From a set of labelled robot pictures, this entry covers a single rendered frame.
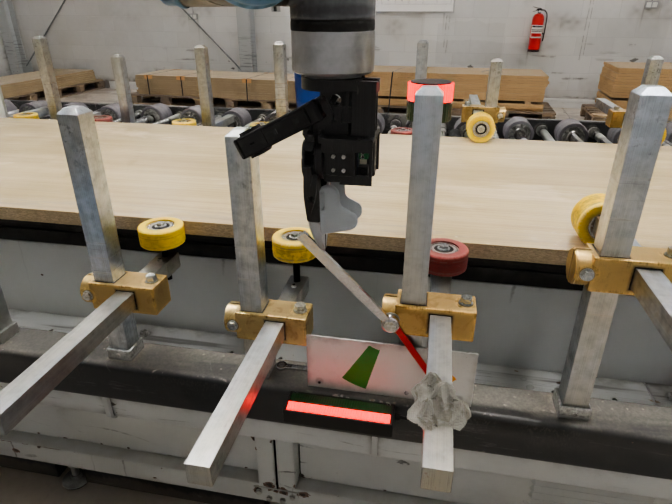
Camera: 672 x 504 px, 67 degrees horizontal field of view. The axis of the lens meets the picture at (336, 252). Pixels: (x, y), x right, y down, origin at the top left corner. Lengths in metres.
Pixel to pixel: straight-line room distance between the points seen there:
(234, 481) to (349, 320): 0.61
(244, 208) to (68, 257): 0.59
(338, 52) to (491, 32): 7.27
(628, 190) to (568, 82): 7.24
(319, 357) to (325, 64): 0.46
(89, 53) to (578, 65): 7.63
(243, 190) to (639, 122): 0.50
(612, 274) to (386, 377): 0.35
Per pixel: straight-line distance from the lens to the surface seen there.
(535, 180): 1.27
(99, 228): 0.87
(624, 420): 0.91
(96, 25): 9.91
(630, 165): 0.70
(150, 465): 1.55
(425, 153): 0.67
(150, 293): 0.87
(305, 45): 0.56
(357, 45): 0.56
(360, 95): 0.58
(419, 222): 0.70
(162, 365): 0.95
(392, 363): 0.81
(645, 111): 0.69
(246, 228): 0.75
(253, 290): 0.80
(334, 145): 0.57
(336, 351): 0.81
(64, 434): 1.69
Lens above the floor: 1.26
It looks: 26 degrees down
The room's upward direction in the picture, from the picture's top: straight up
